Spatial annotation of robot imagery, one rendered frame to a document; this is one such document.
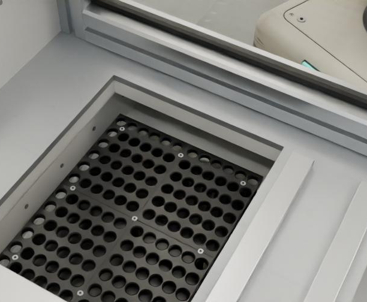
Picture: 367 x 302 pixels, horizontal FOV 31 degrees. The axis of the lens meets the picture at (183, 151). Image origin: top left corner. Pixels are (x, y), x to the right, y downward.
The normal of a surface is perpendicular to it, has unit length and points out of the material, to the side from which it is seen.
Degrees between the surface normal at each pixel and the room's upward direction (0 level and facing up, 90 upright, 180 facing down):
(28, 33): 90
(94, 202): 0
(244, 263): 0
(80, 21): 90
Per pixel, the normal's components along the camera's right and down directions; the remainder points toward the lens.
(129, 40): -0.49, 0.67
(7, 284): 0.03, -0.63
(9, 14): 0.87, 0.39
